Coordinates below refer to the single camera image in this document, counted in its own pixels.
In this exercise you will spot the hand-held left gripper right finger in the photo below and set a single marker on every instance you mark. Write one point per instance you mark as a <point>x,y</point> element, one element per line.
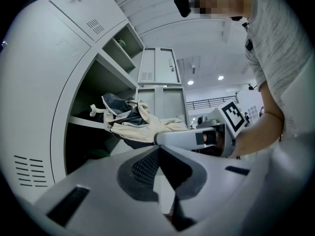
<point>233,193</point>

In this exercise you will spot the black metal railing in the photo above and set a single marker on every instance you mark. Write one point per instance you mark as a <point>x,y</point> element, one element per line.
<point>209,102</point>

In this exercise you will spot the beige cloth garment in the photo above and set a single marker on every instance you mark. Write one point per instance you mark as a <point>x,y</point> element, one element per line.
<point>147,124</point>

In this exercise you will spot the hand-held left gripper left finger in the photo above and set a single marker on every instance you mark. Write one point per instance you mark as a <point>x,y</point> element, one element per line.
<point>103,181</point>

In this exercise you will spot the grey round object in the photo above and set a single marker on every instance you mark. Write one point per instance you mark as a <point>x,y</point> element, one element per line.
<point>121,43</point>

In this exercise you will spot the person's right forearm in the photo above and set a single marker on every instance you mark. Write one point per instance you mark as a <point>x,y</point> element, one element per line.
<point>258,134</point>

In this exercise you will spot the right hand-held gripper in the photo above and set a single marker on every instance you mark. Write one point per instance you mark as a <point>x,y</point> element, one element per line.
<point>232,117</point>

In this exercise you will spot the black head camera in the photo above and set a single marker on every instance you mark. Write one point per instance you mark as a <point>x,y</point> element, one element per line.
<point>182,6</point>

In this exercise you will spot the grey metal locker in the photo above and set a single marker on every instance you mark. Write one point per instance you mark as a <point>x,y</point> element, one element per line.
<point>37,82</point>

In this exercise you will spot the round ceiling light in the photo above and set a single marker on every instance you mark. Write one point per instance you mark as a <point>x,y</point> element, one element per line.
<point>220,77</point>
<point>190,82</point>

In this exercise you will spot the small black clip device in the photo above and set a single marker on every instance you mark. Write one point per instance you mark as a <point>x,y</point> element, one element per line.
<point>249,44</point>

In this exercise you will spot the person's grey shirt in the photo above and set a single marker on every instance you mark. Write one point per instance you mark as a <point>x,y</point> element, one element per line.
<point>283,45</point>

